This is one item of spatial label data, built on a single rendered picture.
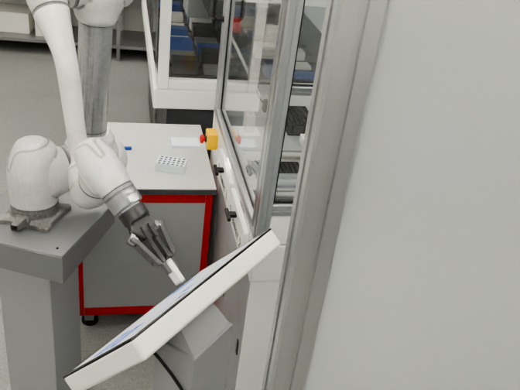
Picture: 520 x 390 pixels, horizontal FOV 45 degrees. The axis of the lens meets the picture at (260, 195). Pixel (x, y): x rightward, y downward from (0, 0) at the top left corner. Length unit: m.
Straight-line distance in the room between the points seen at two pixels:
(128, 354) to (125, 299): 1.64
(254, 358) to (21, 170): 1.01
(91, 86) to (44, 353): 1.01
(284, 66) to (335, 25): 1.22
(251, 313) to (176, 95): 1.37
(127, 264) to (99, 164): 1.19
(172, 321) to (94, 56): 0.97
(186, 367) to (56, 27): 0.95
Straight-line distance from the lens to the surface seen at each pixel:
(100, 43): 2.01
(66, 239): 2.13
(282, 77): 1.74
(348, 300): 0.68
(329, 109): 0.54
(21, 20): 6.33
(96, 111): 2.11
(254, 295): 2.12
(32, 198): 2.15
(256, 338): 2.25
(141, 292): 2.92
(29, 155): 2.11
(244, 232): 2.07
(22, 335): 2.50
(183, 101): 3.19
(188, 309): 1.37
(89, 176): 1.69
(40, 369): 2.58
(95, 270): 2.84
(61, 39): 1.82
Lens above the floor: 2.08
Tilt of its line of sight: 30 degrees down
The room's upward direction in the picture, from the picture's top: 8 degrees clockwise
